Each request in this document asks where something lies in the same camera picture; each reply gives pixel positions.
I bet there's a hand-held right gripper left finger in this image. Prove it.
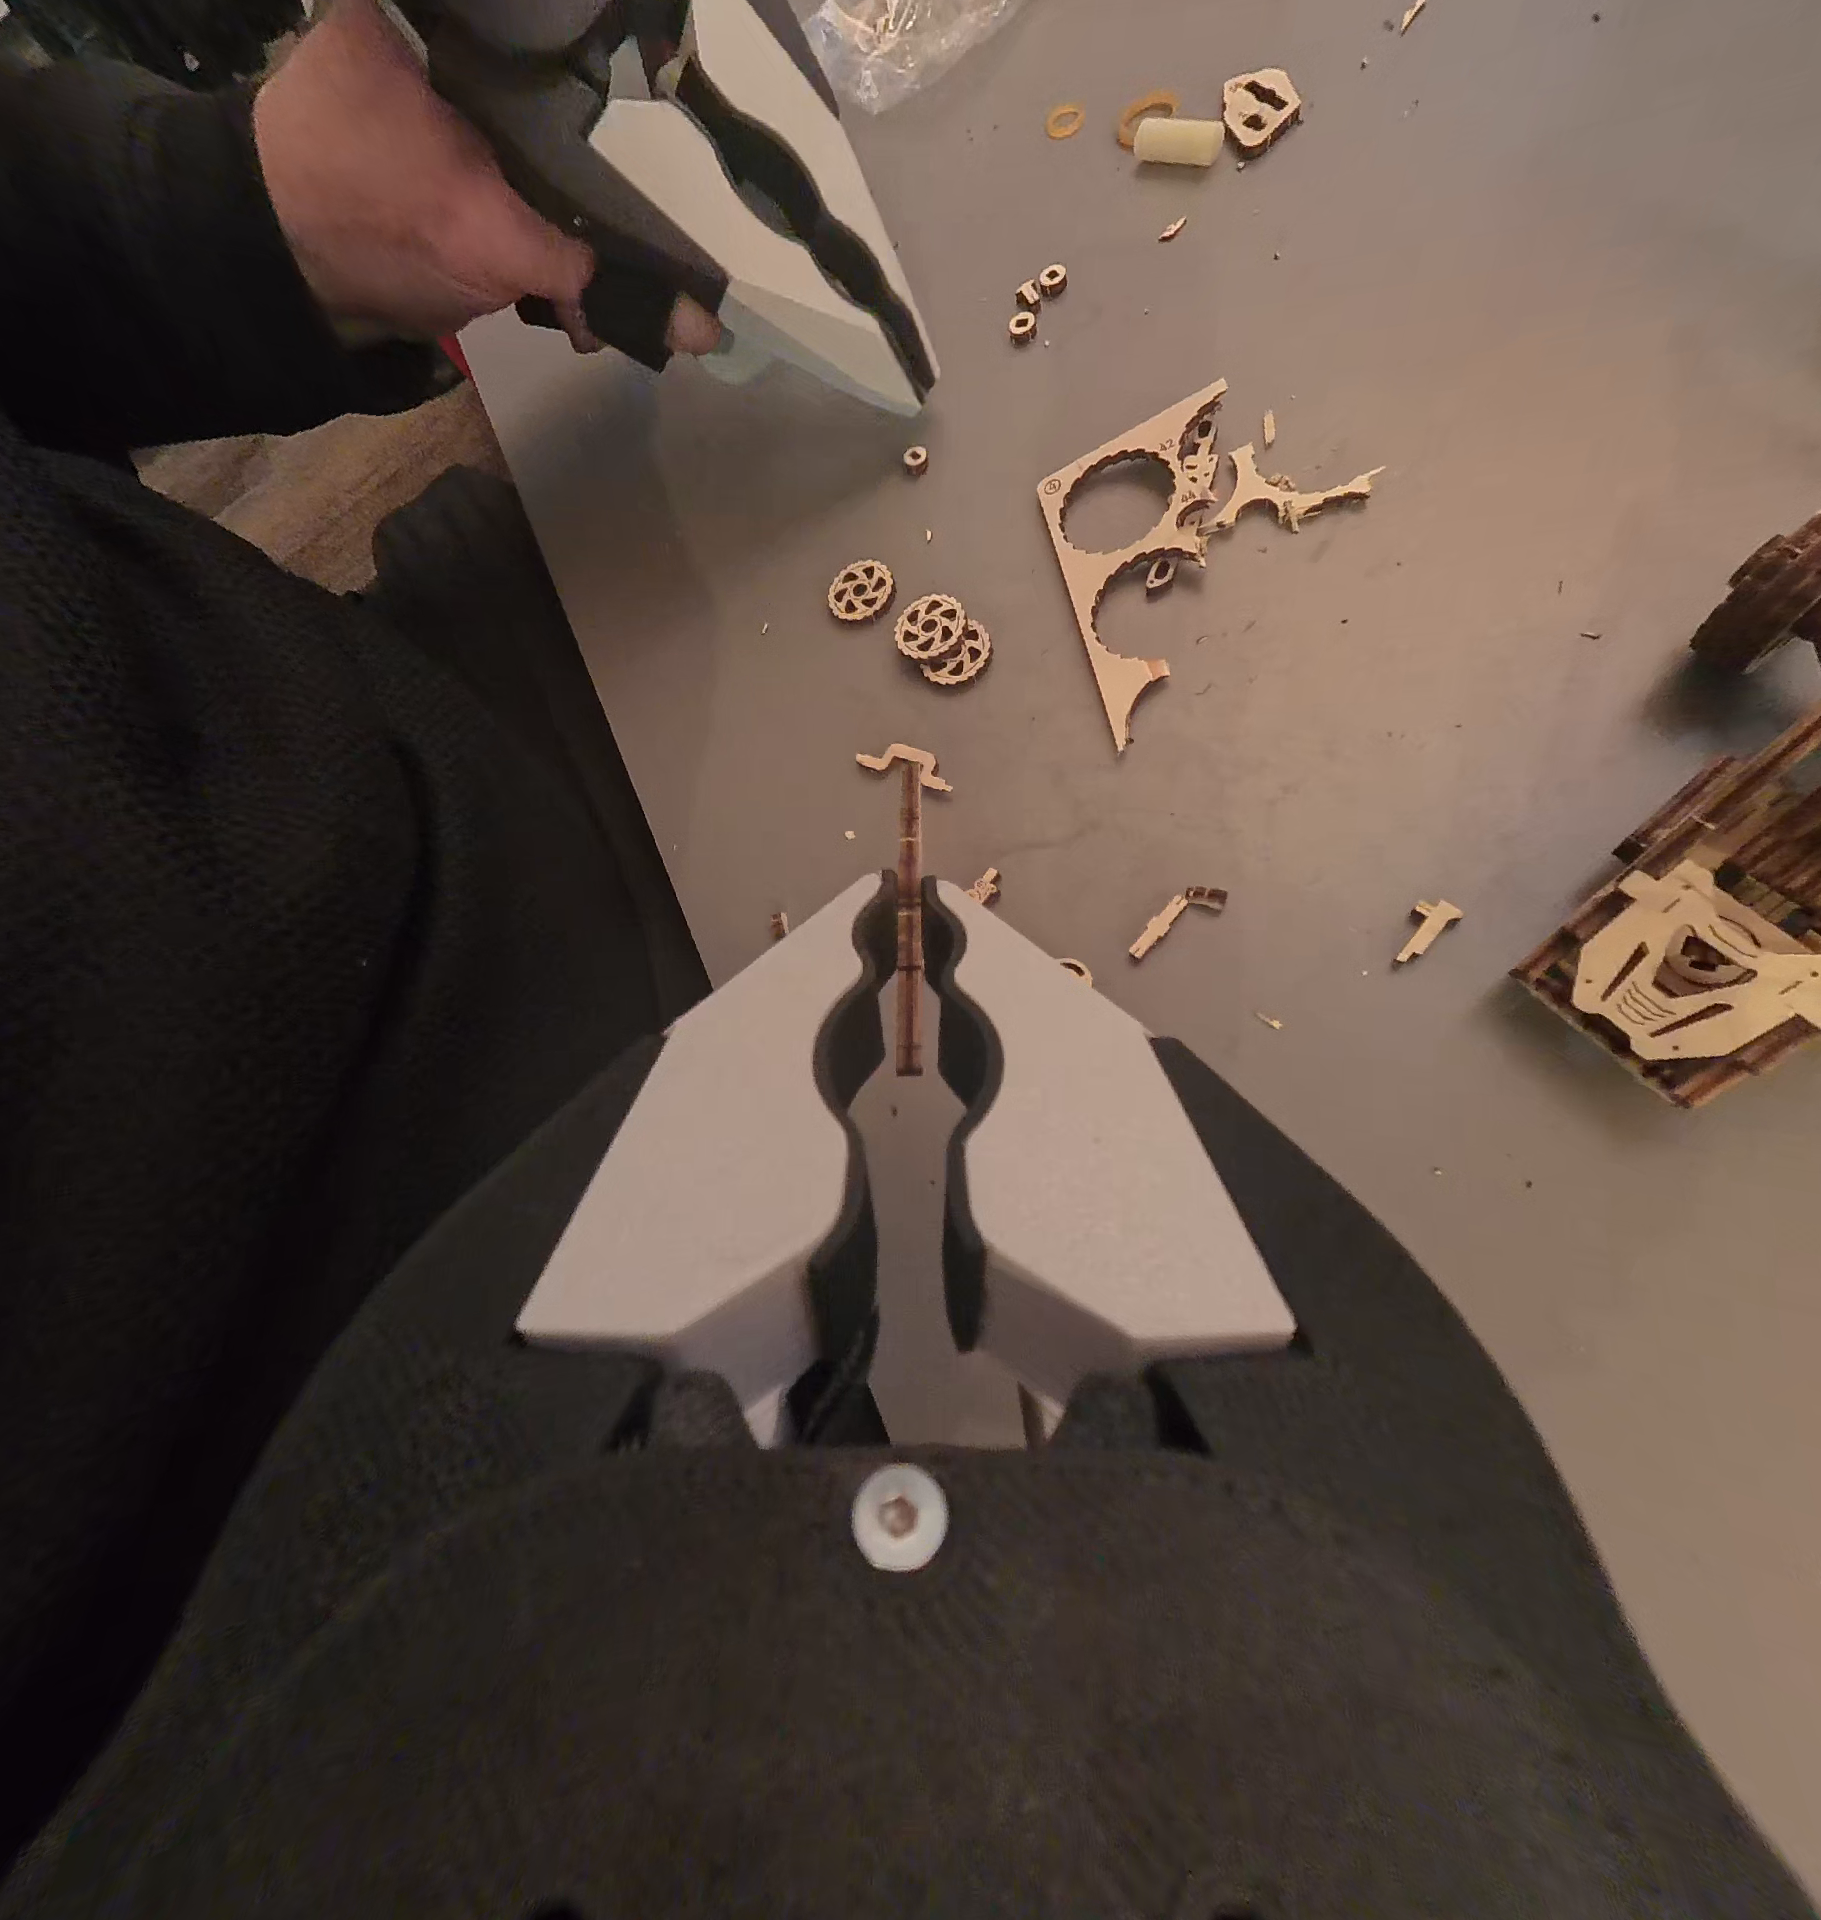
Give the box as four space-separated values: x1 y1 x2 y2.
514 874 901 1449

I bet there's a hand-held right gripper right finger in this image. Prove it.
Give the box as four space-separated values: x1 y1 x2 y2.
922 874 1299 1424

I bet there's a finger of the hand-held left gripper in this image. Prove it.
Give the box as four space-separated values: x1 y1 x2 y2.
586 91 931 421
682 0 946 399

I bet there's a wooden parts sheet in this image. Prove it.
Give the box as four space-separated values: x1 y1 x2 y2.
1038 374 1386 754

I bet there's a person's left forearm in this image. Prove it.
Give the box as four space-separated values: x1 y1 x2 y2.
0 59 344 453

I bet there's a wooden model buggy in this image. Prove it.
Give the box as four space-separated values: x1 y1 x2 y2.
1510 487 1821 1111

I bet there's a person's left hand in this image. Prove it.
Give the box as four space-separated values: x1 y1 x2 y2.
255 0 728 359

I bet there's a clear plastic bag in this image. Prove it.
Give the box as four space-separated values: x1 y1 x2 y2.
805 0 1024 113

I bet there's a small wooden offcut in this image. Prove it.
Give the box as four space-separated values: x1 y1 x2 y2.
1127 884 1230 963

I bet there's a slotted oval wooden plate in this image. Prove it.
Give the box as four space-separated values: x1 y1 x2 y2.
1222 67 1305 156

